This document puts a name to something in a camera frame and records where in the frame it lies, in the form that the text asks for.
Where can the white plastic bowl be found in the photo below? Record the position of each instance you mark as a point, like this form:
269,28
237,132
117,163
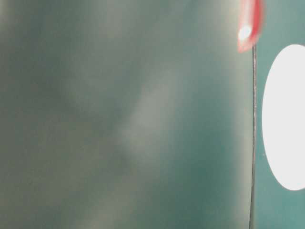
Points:
283,117

